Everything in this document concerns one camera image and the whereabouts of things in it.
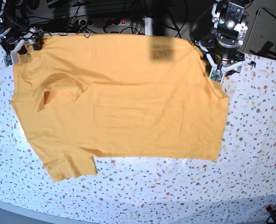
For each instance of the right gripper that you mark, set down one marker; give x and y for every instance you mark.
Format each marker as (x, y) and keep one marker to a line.
(34, 38)

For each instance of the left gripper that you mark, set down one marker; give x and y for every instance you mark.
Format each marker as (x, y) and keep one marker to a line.
(218, 61)

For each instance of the yellow T-shirt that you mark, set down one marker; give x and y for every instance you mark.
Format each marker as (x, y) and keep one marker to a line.
(116, 95)

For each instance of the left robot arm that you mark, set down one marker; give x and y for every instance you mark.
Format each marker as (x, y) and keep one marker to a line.
(230, 23)

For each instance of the white power strip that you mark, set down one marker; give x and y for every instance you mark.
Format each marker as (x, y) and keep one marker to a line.
(98, 22)

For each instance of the terrazzo patterned table cloth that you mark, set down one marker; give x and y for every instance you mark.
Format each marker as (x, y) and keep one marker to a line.
(234, 189)

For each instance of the red black corner clamp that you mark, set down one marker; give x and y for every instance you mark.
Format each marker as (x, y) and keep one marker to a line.
(272, 215)

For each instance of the white metal post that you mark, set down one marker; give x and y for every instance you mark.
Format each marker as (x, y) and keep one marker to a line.
(148, 21)

